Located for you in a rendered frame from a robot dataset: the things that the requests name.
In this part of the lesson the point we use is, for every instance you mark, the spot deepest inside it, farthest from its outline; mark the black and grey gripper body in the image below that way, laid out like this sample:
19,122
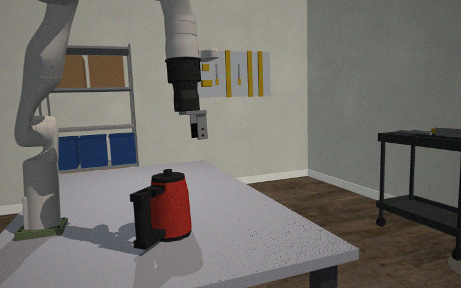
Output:
183,59

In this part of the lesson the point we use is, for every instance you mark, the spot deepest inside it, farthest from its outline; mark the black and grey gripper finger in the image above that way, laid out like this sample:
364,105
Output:
202,132
193,124

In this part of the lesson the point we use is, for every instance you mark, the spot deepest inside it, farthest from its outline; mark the red kettle with black handle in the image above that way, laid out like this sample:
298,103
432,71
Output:
162,210

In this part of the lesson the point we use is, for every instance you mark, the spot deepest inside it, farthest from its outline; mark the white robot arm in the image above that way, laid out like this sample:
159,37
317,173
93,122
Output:
42,73

